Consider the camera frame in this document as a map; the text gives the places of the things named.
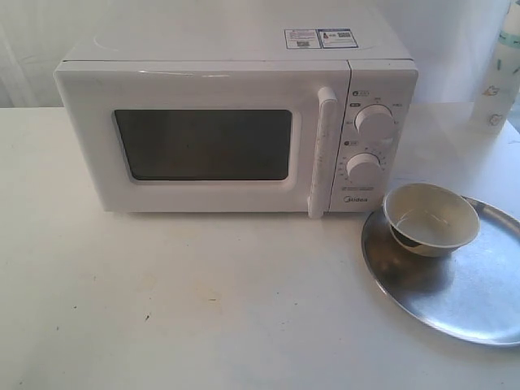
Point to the lower white control knob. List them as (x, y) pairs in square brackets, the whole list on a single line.
[(364, 170)]

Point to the upper white control knob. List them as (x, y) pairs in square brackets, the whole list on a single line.
[(375, 123)]

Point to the white patterned bottle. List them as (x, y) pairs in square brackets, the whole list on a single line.
[(500, 86)]

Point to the white microwave door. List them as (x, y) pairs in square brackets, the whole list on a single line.
[(208, 136)]

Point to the white control knob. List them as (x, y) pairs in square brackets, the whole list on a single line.
[(364, 170), (375, 123)]

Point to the white microwave oven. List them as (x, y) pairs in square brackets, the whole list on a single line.
[(382, 70)]

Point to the round steel tray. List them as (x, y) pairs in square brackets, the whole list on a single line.
[(471, 294)]

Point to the steel bowl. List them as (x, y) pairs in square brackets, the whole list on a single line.
[(430, 221)]

